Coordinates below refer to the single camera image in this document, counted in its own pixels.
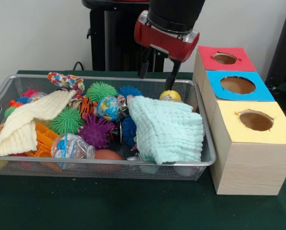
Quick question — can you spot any crushed bottle with blue label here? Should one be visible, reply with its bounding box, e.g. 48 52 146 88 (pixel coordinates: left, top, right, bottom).
51 133 96 168

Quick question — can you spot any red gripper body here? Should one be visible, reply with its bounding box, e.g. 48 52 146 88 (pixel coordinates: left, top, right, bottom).
134 10 200 63

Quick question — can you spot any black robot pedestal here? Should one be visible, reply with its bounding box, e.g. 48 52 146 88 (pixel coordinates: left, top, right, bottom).
81 0 171 72

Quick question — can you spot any globe print ball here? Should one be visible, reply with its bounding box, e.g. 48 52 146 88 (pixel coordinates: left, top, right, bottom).
96 96 122 122

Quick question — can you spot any silver mesh bin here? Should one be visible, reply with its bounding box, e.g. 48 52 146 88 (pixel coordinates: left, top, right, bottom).
0 74 217 182

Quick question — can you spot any purple spiky ball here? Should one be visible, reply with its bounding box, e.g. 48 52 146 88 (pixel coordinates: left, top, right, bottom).
78 114 115 150

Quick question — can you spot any wooden box with three holes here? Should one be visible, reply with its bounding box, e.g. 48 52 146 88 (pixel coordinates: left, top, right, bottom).
192 45 286 196

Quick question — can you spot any large green spiky ball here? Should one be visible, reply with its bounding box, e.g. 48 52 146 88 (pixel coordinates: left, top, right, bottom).
49 106 85 135

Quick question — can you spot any cream waffle cloth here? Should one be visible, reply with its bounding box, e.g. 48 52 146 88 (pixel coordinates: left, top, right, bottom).
0 90 76 158

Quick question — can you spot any orange plastic toy tray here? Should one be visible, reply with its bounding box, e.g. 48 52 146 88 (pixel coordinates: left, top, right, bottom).
25 122 60 158

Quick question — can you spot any orange striped tiger plush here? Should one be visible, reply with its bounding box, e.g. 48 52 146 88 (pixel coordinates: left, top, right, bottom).
78 97 98 120

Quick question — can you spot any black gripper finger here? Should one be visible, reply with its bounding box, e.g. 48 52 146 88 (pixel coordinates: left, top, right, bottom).
165 59 182 89
139 47 151 79

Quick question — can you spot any colourful printed cloth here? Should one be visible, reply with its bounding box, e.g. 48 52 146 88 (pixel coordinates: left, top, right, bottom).
47 71 85 98

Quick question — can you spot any mint green waffle cloth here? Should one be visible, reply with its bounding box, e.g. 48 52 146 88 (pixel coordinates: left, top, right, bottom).
127 95 204 165

